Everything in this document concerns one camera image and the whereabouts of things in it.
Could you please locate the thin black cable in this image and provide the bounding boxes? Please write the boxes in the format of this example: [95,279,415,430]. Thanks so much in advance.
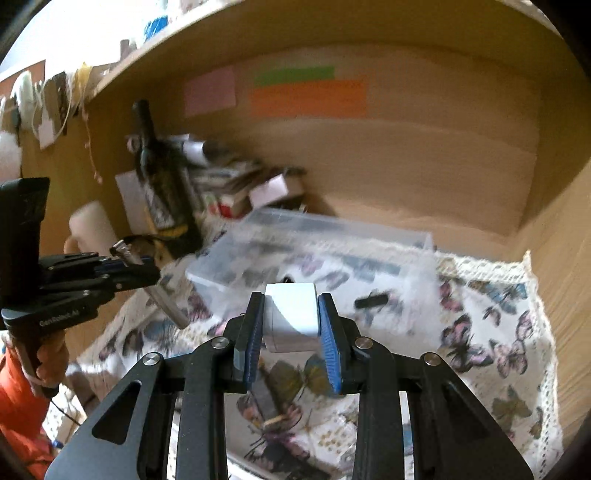
[45,390,89,426]

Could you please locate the white paper roll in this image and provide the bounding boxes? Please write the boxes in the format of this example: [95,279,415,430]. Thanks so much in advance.
[177,138,209,166]

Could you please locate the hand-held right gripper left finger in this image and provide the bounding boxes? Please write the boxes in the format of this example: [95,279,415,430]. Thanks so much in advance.
[44,291,265,480]

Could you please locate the grey metal tool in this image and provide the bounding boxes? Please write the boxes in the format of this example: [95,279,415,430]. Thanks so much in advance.
[147,276,191,329]

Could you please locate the white charger block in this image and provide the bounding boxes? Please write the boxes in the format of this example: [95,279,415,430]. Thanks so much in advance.
[262,282,321,354]

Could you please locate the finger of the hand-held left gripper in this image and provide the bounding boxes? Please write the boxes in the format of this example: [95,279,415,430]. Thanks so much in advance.
[41,275,161,308]
[39,251,160,280]

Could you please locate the beaded hanging string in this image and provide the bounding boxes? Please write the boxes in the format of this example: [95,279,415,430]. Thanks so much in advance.
[82,108,103,184]

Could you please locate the small black stick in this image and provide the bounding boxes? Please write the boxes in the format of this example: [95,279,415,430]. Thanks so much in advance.
[354,292,388,309]

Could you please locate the wooden shelf unit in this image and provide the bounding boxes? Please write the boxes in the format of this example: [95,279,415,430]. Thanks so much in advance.
[21,0,591,444]

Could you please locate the pink paper note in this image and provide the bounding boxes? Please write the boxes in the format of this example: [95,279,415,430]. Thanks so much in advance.
[184,66,238,117]

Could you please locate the clear plastic storage box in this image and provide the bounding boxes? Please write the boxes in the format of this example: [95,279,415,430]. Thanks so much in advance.
[185,208,437,334]

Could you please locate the blue item on shelf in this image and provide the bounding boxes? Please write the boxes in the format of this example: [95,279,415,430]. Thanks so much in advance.
[142,13,170,41]

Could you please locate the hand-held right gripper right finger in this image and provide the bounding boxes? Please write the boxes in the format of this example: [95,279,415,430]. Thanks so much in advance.
[317,292,533,480]

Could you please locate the black loop with metal clip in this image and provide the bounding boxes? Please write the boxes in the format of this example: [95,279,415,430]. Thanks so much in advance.
[110,234,160,269]

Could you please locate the orange paper note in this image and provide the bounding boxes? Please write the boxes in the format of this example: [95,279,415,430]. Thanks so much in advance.
[249,79,368,119]

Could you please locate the white paper tag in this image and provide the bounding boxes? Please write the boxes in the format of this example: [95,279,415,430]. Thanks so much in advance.
[39,116,68,149]

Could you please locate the person's left hand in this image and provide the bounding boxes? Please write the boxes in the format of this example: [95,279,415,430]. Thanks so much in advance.
[32,333,71,391]

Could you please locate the person's left forearm orange sleeve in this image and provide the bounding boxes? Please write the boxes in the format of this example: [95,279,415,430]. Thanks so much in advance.
[0,342,63,478]

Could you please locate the dark wine bottle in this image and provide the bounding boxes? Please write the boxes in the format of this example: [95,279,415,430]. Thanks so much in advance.
[132,99,204,259]

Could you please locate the green paper note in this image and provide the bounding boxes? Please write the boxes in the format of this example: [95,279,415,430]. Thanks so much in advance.
[255,66,336,86]

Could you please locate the butterfly print lace cloth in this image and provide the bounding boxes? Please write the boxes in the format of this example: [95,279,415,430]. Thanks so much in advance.
[76,216,565,480]

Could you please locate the white paper sheet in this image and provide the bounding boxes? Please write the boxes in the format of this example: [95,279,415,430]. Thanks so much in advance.
[115,170,154,237]

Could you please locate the stack of books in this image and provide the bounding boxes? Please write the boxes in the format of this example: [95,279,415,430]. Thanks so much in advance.
[188,156,309,219]

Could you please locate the small white cardboard box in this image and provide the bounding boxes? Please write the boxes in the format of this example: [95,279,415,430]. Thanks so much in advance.
[249,174,304,209]

